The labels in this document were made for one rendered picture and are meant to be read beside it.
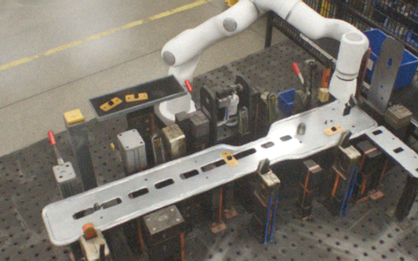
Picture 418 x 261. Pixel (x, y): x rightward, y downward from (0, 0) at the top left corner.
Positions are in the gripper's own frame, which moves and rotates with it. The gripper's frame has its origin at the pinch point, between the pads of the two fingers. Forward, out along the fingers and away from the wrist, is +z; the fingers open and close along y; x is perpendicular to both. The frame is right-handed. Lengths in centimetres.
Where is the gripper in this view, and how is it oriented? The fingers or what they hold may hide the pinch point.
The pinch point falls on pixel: (338, 106)
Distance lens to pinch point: 197.9
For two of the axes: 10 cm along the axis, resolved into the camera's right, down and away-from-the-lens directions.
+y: 4.6, 5.8, -6.8
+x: 8.9, -3.0, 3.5
